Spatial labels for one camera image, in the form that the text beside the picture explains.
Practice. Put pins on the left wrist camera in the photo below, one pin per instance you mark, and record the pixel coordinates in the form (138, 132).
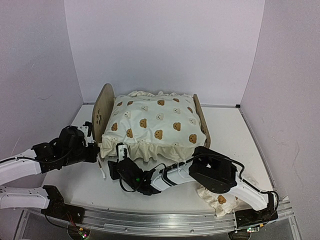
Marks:
(87, 127)

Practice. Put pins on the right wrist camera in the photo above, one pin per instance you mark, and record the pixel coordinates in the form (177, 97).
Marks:
(122, 152)

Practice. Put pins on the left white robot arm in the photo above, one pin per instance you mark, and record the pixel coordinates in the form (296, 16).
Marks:
(47, 198)

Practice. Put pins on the wooden pet bed frame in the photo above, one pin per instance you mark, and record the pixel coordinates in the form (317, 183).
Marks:
(102, 115)

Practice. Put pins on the large bear print cushion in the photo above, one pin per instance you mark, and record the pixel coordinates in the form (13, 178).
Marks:
(152, 125)

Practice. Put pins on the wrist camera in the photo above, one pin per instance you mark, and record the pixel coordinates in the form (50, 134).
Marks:
(122, 152)
(87, 127)

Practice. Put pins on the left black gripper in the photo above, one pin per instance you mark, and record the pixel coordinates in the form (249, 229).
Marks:
(93, 150)

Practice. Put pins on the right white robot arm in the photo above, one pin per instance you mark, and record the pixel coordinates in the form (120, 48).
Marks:
(216, 172)

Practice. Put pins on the small bear print pillow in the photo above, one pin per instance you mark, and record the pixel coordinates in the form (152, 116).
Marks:
(221, 203)

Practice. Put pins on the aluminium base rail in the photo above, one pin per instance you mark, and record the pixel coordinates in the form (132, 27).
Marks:
(177, 212)

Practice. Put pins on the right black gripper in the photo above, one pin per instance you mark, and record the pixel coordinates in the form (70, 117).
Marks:
(113, 172)

